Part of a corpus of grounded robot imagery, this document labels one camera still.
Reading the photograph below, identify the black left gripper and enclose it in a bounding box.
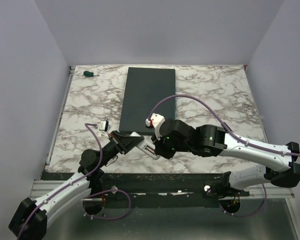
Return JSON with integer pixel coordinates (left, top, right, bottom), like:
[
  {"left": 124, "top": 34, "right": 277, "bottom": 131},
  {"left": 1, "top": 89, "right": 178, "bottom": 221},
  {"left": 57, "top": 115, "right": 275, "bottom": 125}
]
[{"left": 98, "top": 130, "right": 144, "bottom": 168}]

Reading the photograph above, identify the white remote control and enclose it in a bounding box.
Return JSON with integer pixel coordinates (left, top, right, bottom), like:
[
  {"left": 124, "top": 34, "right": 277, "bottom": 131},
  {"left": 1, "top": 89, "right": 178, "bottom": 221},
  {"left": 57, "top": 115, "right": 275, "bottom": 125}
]
[{"left": 130, "top": 132, "right": 160, "bottom": 160}]

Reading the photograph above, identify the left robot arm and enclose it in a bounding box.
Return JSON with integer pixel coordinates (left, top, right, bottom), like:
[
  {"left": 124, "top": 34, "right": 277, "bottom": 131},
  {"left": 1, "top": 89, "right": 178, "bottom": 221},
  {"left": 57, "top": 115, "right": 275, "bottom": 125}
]
[{"left": 8, "top": 130, "right": 149, "bottom": 240}]

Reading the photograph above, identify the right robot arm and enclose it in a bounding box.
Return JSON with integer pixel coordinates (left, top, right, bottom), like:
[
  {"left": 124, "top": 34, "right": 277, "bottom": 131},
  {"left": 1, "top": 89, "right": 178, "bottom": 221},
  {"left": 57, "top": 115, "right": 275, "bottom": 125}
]
[{"left": 151, "top": 118, "right": 300, "bottom": 196}]

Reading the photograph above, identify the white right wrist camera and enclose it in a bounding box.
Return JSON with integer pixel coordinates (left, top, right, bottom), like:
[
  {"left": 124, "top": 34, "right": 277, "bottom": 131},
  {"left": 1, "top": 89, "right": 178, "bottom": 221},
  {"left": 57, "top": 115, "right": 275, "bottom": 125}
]
[{"left": 145, "top": 113, "right": 165, "bottom": 140}]

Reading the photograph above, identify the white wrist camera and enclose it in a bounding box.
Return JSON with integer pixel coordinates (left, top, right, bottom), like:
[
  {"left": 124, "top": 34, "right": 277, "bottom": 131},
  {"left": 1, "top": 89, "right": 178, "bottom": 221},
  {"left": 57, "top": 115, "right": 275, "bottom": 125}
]
[
  {"left": 96, "top": 119, "right": 110, "bottom": 136},
  {"left": 145, "top": 113, "right": 165, "bottom": 140}
]

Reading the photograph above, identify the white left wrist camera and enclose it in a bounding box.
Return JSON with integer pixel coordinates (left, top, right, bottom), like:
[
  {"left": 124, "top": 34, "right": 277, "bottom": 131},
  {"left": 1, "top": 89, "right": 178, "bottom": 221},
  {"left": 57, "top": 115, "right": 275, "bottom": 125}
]
[{"left": 96, "top": 119, "right": 110, "bottom": 136}]

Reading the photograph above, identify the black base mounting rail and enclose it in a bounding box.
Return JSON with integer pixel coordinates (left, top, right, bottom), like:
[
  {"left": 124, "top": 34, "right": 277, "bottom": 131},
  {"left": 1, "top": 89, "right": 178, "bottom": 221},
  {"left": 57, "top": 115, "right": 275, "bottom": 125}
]
[{"left": 39, "top": 171, "right": 256, "bottom": 210}]

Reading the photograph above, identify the dark network switch box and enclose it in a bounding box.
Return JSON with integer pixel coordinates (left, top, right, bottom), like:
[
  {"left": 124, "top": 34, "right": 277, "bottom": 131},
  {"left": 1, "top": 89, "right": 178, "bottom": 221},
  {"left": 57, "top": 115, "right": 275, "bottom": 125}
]
[{"left": 118, "top": 67, "right": 176, "bottom": 136}]

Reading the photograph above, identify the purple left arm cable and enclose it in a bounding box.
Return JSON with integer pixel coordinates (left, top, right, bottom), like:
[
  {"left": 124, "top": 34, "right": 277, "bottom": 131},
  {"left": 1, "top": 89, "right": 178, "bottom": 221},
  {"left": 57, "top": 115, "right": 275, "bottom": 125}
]
[{"left": 16, "top": 122, "right": 132, "bottom": 240}]

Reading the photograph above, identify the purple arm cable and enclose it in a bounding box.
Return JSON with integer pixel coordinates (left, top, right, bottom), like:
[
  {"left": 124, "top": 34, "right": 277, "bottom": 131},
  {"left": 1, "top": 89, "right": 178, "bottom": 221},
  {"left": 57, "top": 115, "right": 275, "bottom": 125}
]
[
  {"left": 147, "top": 94, "right": 300, "bottom": 218},
  {"left": 16, "top": 122, "right": 132, "bottom": 240}
]

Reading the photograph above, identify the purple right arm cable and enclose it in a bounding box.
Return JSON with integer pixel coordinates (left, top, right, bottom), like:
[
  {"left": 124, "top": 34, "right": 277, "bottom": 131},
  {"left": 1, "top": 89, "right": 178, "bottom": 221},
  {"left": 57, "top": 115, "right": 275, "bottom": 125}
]
[{"left": 147, "top": 94, "right": 300, "bottom": 218}]

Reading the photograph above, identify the green handled screwdriver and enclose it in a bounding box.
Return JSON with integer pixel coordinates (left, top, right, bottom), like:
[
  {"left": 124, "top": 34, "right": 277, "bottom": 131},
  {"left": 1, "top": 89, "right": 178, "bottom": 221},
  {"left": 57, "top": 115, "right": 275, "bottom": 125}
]
[{"left": 83, "top": 70, "right": 99, "bottom": 78}]

